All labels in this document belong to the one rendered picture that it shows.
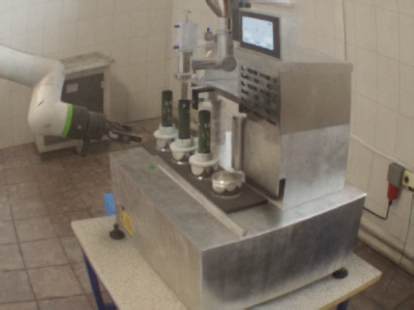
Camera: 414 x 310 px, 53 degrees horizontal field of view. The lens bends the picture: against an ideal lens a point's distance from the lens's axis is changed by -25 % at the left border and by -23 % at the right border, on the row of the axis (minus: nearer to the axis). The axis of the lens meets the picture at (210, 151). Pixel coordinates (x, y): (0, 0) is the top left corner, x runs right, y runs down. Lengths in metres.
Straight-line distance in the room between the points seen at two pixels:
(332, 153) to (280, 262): 0.29
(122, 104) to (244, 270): 4.10
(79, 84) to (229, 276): 3.25
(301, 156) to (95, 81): 3.21
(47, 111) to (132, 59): 3.77
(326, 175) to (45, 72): 0.79
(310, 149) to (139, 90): 4.05
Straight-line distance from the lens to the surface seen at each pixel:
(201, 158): 1.24
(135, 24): 4.94
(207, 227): 1.07
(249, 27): 1.11
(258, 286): 1.14
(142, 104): 5.15
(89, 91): 4.19
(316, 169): 1.17
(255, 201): 1.16
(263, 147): 1.13
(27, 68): 1.31
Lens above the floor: 1.54
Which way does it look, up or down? 21 degrees down
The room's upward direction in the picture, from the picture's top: 1 degrees clockwise
